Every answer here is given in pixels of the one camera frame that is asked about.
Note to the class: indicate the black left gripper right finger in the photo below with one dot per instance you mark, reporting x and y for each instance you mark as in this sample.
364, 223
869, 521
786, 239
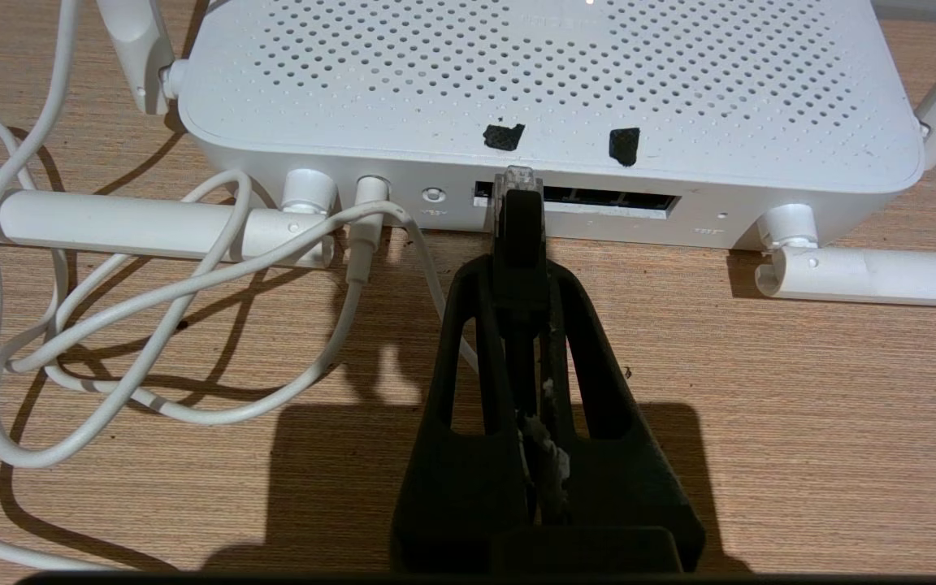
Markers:
622, 487

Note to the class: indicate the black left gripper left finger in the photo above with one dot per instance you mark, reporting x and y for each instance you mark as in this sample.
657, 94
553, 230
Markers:
452, 487

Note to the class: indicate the white router with antennas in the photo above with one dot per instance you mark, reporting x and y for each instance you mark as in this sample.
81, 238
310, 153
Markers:
557, 81

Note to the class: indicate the small black tape mark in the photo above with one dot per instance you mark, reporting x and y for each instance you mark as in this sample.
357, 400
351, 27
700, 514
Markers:
504, 136
624, 146

